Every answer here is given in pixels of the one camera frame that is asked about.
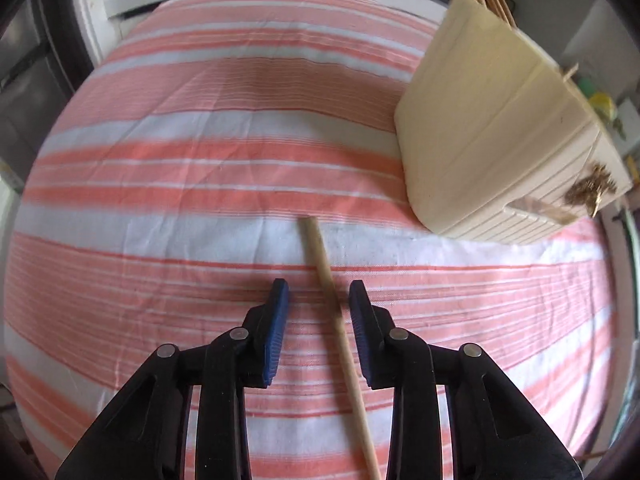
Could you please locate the wooden chopstick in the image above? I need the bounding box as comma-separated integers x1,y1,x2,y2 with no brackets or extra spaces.
302,217,382,479

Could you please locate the pink striped tablecloth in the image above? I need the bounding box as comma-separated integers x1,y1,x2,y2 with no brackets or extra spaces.
4,0,615,479

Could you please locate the cream ribbed utensil holder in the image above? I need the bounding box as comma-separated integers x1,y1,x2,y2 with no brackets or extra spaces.
395,0,631,244

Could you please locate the yellow green plastic bag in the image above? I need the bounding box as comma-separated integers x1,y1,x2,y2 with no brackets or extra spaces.
575,76,626,139

